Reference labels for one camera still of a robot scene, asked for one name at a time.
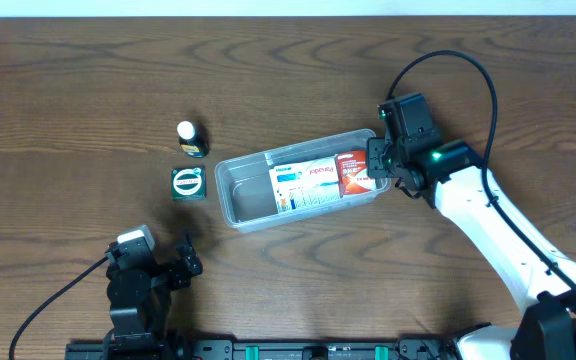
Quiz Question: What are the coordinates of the red and white box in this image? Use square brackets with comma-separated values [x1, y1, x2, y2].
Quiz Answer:
[335, 150, 376, 197]

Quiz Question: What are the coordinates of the white Panadol box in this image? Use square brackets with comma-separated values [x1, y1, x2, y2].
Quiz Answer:
[269, 156, 339, 190]

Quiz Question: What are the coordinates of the clear plastic container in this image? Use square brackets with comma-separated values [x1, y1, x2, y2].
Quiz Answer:
[215, 129, 390, 233]

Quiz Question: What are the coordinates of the small dark bottle white cap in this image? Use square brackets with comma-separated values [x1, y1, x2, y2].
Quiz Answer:
[176, 121, 209, 158]

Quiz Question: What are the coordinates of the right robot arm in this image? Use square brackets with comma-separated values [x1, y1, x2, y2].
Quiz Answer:
[367, 93, 576, 359]

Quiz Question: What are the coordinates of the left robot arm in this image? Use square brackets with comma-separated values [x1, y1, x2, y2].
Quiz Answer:
[101, 234, 203, 359]

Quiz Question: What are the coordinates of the green round-logo box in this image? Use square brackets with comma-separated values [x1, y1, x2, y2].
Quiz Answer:
[171, 166, 207, 201]

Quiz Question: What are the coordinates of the black mounting rail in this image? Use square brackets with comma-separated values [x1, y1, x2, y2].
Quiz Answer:
[64, 338, 461, 360]

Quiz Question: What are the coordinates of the left black cable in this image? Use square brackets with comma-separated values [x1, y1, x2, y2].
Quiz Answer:
[8, 255, 110, 360]

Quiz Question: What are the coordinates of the black cable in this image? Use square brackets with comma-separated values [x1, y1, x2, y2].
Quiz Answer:
[385, 49, 576, 326]
[8, 255, 110, 360]

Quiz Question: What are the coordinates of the right black cable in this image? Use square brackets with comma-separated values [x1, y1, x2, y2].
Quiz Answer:
[385, 49, 576, 326]

